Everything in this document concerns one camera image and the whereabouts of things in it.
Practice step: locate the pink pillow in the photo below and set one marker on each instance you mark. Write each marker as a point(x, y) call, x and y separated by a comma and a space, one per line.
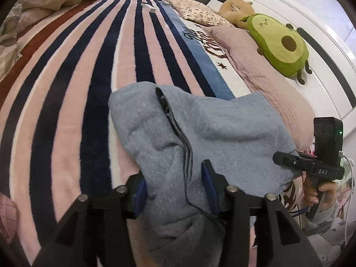
point(267, 83)

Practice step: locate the green avocado plush toy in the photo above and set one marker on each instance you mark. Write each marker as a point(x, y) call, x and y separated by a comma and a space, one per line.
point(275, 47)

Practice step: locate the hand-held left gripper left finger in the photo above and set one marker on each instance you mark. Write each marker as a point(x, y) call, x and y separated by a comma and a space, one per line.
point(140, 197)

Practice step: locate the floral pillow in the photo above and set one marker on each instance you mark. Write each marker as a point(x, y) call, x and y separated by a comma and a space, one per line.
point(194, 11)

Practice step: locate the orange plush toy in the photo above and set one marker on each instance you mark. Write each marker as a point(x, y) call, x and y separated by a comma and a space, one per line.
point(230, 11)

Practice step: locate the pink quilted cushion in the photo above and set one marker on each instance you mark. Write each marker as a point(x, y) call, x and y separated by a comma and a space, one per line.
point(7, 217)

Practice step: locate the person's right hand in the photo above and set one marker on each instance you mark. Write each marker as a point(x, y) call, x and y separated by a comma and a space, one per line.
point(328, 194)

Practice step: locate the striped printed blanket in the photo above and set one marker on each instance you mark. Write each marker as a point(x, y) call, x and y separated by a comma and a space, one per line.
point(83, 89)

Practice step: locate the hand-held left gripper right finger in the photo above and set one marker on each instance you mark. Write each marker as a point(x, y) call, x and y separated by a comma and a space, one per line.
point(210, 183)

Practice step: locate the person's patterned pajamas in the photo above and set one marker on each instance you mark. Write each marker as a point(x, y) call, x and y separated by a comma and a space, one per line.
point(328, 250)

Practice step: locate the white headboard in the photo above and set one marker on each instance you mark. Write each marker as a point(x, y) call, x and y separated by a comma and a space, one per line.
point(328, 27)

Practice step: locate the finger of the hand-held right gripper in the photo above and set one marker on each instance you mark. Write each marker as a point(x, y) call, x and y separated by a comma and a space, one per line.
point(288, 161)

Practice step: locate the small white box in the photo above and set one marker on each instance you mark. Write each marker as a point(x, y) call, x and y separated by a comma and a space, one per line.
point(148, 7)

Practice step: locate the person's right forearm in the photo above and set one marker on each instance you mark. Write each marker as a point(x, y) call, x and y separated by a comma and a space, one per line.
point(331, 217)

